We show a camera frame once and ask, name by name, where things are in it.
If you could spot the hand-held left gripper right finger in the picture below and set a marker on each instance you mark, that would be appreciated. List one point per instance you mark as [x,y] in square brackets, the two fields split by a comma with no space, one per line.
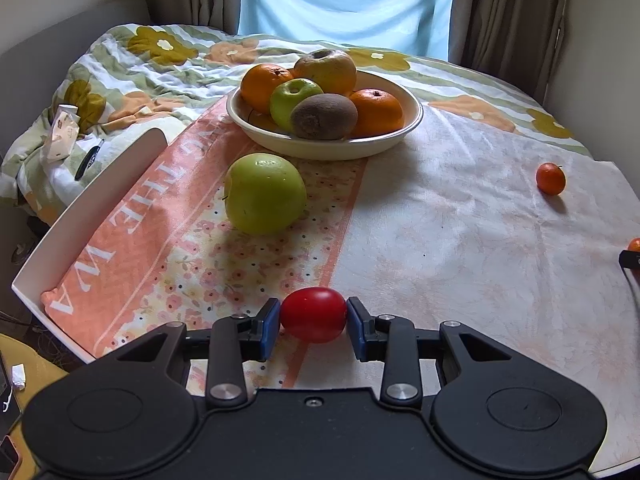
[355,329]

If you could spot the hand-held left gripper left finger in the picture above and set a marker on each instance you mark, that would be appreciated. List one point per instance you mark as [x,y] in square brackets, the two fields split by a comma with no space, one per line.
[271,329]

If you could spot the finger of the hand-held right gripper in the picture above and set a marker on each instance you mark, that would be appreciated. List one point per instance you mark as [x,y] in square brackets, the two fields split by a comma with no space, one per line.
[631,260]

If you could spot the small mandarin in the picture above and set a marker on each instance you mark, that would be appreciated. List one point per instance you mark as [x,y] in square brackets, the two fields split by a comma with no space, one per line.
[635,245]

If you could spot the red tomato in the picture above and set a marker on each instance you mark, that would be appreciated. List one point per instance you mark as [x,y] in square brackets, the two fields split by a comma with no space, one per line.
[314,315]

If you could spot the cream oval plate yellow print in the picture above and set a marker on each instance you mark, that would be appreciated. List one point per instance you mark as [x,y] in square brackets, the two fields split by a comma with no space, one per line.
[320,149]

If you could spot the brown kiwi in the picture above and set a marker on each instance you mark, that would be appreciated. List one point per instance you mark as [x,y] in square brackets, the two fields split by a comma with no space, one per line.
[324,116]

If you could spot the large orange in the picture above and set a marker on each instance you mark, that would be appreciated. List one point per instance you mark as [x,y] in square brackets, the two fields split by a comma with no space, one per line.
[381,114]
[260,86]

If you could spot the green apple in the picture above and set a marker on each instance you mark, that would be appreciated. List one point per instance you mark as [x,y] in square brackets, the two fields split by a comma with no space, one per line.
[286,106]
[265,194]

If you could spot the yellow-red apple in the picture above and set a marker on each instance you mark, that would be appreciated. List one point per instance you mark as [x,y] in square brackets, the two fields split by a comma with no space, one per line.
[331,72]

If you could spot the small orange tomato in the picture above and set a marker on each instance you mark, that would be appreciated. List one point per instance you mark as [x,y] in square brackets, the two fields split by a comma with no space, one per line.
[550,179]

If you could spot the yellow stool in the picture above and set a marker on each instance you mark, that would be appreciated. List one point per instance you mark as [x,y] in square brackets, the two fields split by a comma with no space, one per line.
[37,370]

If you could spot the black pen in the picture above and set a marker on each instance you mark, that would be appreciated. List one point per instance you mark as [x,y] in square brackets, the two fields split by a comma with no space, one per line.
[89,160]

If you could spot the crumpled white paper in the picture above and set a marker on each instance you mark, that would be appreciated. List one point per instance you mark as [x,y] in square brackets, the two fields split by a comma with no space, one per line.
[18,376]

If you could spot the striped flower print blanket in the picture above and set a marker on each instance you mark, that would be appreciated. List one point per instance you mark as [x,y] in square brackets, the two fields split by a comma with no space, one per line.
[165,75]

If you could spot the white paper package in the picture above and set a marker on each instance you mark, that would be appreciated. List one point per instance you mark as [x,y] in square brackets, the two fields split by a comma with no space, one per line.
[61,132]

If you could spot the light blue sheer curtain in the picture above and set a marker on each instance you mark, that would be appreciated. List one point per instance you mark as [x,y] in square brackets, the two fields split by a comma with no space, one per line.
[345,0]

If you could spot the grey bed side panel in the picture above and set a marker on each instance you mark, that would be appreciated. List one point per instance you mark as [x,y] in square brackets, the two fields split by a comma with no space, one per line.
[60,45]

